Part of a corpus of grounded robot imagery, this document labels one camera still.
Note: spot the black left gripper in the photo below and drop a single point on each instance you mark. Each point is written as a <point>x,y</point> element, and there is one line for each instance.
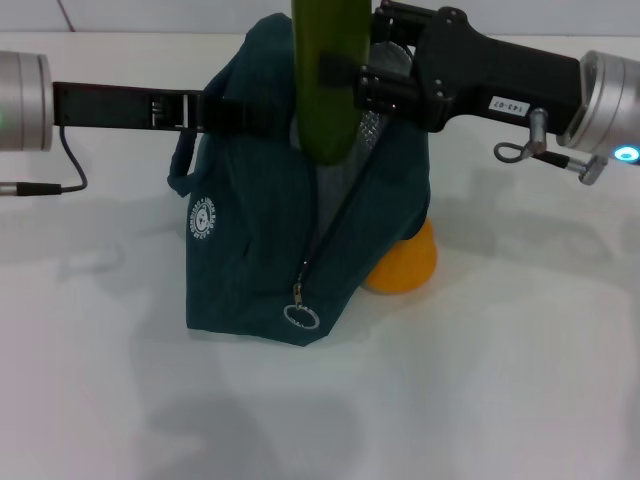
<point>115,105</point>

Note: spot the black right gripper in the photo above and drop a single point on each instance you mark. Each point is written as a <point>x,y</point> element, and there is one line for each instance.
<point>475,75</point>

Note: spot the green cucumber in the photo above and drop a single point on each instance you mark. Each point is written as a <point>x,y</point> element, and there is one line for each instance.
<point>330,130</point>

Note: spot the teal insulated lunch bag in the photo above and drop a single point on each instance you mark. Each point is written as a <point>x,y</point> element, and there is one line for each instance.
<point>240,240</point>

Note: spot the orange pear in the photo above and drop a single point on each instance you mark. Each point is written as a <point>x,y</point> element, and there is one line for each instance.
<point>405,265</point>

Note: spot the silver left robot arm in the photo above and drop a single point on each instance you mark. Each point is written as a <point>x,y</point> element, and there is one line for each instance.
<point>22,100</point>

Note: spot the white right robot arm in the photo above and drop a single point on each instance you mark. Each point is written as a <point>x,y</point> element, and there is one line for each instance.
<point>610,95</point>

